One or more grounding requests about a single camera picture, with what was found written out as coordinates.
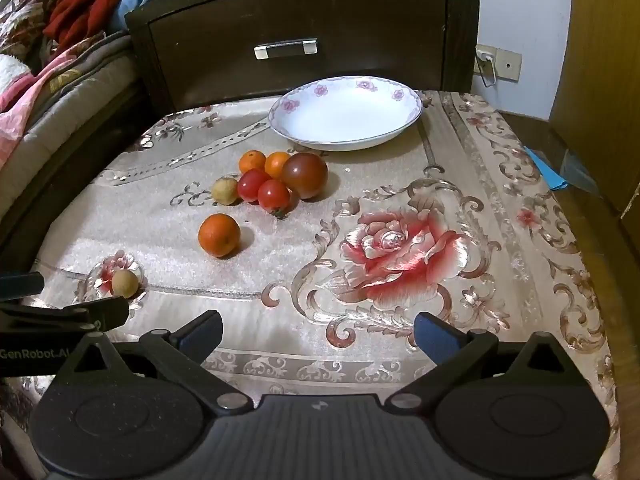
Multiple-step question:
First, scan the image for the grey beige quilt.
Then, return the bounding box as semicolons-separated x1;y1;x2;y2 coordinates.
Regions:
0;30;142;173

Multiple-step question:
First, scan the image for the beige floral tablecloth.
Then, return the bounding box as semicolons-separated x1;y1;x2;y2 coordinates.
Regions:
0;89;622;480

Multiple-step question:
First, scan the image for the wall socket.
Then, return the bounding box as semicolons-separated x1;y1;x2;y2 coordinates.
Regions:
474;45;523;81

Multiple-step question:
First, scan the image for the dark wooden nightstand drawer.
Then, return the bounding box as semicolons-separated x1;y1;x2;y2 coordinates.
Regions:
124;0;482;117

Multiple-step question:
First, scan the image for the dark wooden bed frame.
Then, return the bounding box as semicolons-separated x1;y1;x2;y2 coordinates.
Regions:
0;80;168;273

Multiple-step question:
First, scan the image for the silver drawer handle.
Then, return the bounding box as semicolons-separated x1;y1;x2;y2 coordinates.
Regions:
253;37;320;61

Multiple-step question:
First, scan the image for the pink blanket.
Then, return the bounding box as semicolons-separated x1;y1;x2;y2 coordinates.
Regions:
0;52;77;162

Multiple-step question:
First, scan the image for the large orange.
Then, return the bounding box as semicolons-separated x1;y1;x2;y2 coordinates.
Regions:
198;213;241;259

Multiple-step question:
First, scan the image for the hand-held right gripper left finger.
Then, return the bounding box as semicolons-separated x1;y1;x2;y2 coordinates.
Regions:
58;310;255;417

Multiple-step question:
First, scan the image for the white fluffy blanket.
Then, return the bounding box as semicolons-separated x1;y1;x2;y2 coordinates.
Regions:
0;55;32;107

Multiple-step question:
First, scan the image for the wooden cabinet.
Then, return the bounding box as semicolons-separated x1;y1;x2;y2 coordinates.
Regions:
547;0;640;218

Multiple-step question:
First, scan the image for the small red tomato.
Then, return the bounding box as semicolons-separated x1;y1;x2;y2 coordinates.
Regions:
237;168;271;204
257;179;292;214

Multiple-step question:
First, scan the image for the white floral rimmed plate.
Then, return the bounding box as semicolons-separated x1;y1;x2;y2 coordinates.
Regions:
268;76;424;152

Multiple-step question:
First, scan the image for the blue paper sheet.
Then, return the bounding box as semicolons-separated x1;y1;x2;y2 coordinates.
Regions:
524;146;571;191

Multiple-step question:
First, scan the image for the brown floral pillow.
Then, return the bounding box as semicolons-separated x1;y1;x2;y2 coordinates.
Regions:
0;0;69;62

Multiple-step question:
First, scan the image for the red garment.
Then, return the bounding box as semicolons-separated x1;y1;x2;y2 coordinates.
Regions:
43;0;201;57

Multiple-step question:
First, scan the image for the blue cloth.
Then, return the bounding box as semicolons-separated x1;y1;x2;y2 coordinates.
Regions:
111;0;157;32

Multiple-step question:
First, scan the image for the large dark red tomato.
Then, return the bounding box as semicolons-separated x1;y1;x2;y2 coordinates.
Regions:
281;152;329;200

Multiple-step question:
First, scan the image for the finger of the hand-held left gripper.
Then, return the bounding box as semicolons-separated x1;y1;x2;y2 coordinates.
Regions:
0;296;130;334
0;272;45;297

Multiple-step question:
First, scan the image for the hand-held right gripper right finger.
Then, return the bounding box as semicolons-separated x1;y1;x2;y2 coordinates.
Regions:
384;311;584;417

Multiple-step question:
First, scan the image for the small yellow round fruit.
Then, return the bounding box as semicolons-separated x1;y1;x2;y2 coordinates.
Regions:
211;177;240;206
111;269;140;299

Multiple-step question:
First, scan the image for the small orange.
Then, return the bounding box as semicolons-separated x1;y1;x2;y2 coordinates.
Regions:
238;150;267;176
264;151;293;181

